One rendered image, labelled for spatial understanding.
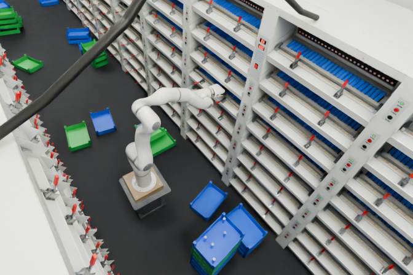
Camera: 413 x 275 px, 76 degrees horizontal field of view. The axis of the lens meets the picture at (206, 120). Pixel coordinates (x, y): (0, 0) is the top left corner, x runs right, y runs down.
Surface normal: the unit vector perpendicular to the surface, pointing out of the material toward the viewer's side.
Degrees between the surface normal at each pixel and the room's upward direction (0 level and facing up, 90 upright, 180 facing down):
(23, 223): 0
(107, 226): 0
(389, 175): 18
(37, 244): 0
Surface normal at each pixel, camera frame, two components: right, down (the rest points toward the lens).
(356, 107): -0.15, -0.52
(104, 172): 0.09, -0.68
